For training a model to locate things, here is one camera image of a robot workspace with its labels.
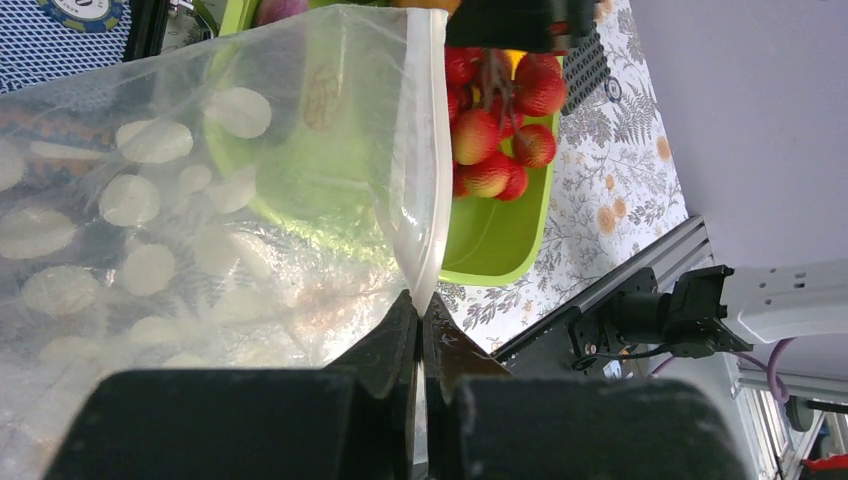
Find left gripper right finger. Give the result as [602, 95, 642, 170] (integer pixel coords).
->
[422, 293, 511, 479]

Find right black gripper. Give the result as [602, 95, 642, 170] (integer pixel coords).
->
[445, 0, 597, 55]

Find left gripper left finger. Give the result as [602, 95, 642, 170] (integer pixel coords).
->
[326, 290, 420, 479]

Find red lychee bunch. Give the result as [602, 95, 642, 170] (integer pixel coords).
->
[444, 47, 568, 202]

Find clear zip top bag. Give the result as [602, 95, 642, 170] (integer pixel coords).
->
[1, 4, 452, 479]

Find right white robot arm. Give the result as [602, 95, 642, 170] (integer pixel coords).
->
[432, 1, 847, 376]

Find grey lego baseplate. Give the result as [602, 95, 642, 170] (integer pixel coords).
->
[561, 30, 610, 116]

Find green plastic tray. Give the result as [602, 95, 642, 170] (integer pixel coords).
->
[209, 1, 554, 287]

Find black poker chip case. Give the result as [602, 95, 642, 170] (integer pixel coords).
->
[1, 0, 169, 94]

